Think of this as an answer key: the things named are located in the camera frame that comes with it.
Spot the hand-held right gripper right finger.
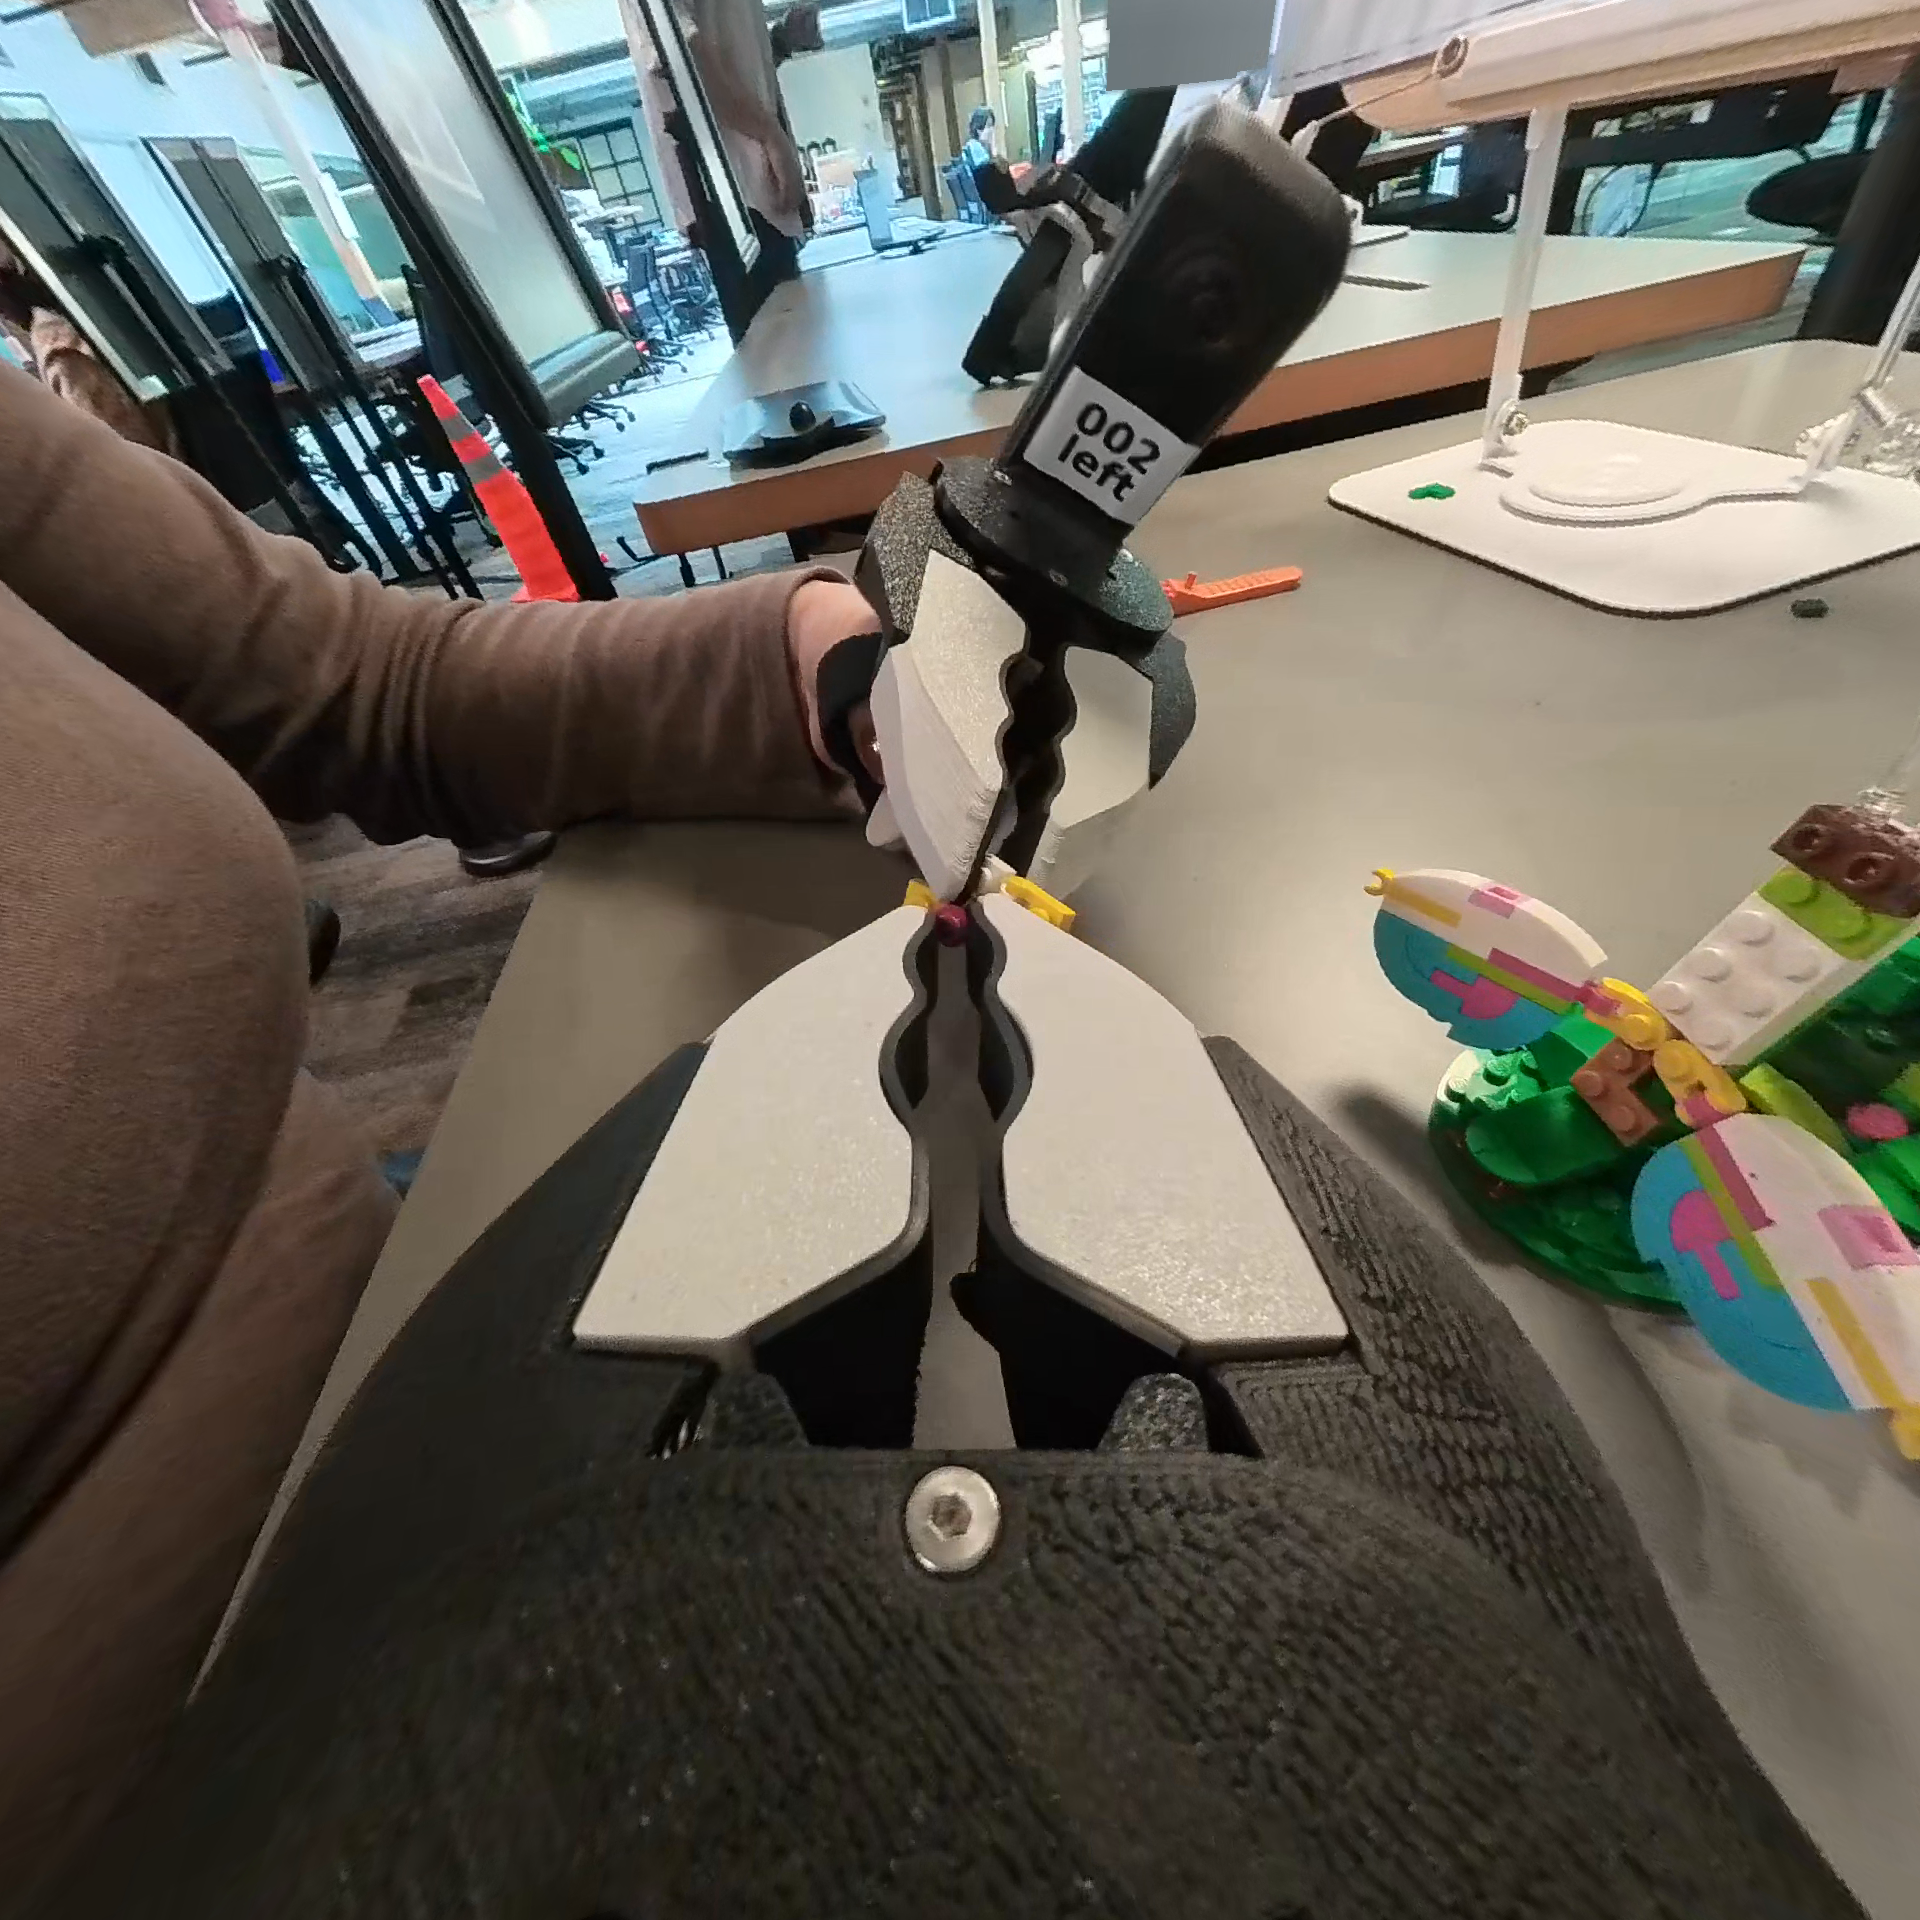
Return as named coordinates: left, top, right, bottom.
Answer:
left=950, top=897, right=1353, bottom=1449

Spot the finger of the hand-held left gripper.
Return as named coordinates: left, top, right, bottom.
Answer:
left=863, top=548, right=1052, bottom=904
left=1000, top=646, right=1153, bottom=894

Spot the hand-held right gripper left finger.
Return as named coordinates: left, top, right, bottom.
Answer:
left=569, top=902, right=963, bottom=1449

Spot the small yellow lego assembly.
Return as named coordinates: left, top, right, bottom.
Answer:
left=903, top=858, right=1078, bottom=945

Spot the person's left forearm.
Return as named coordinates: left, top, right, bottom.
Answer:
left=0, top=360, right=859, bottom=848

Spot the green butterfly lego build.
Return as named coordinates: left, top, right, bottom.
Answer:
left=1367, top=803, right=1920, bottom=1465

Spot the person's left hand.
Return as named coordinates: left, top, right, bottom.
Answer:
left=790, top=574, right=893, bottom=819

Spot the orange brick separator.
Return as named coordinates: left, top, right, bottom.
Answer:
left=1161, top=564, right=1305, bottom=620

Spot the black bag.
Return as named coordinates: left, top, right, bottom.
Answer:
left=960, top=164, right=1120, bottom=388

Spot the wooden office table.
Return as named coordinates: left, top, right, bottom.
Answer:
left=632, top=225, right=1808, bottom=560

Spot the black conference speaker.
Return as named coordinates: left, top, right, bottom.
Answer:
left=721, top=383, right=886, bottom=465

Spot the orange traffic cone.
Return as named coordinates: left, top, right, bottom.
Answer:
left=415, top=375, right=608, bottom=606

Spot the grey office chair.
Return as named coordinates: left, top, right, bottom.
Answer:
left=405, top=270, right=647, bottom=474

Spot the white lamp base stand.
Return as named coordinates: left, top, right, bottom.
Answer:
left=1265, top=0, right=1920, bottom=620

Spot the person's leg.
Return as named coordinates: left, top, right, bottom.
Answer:
left=0, top=1035, right=512, bottom=1801

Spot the person's torso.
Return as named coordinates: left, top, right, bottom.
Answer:
left=0, top=577, right=320, bottom=1561

